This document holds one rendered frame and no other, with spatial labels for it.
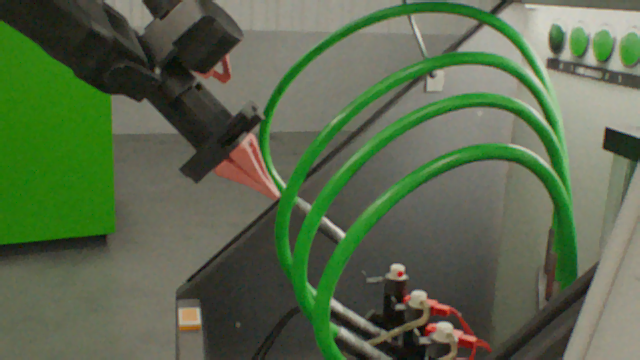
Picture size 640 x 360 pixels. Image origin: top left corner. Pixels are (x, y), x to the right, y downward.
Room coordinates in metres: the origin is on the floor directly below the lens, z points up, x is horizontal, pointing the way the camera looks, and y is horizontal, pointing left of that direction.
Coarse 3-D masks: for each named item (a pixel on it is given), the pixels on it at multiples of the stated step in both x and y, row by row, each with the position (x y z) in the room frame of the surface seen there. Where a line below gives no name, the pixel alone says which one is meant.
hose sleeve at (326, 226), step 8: (304, 200) 0.94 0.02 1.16; (296, 208) 0.93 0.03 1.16; (304, 208) 0.93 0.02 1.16; (304, 216) 0.93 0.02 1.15; (320, 224) 0.93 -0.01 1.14; (328, 224) 0.93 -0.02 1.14; (328, 232) 0.92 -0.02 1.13; (336, 232) 0.92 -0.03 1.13; (344, 232) 0.93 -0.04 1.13; (336, 240) 0.92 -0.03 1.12
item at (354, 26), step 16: (368, 16) 0.92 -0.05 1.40; (384, 16) 0.92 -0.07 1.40; (464, 16) 0.90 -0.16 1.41; (480, 16) 0.90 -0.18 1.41; (336, 32) 0.93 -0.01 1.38; (352, 32) 0.92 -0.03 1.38; (512, 32) 0.89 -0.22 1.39; (320, 48) 0.93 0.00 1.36; (528, 48) 0.89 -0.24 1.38; (304, 64) 0.93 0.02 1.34; (528, 64) 0.89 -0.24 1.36; (288, 80) 0.94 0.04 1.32; (544, 80) 0.88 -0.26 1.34; (272, 96) 0.94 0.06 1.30; (272, 112) 0.94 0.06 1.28; (272, 176) 0.94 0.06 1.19
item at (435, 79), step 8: (408, 16) 1.17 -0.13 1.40; (416, 32) 1.17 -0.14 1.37; (424, 48) 1.17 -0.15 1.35; (424, 56) 1.17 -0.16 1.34; (432, 72) 1.16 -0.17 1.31; (440, 72) 1.17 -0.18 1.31; (432, 80) 1.17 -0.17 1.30; (440, 80) 1.17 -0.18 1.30; (432, 88) 1.17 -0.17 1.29; (440, 88) 1.17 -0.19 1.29
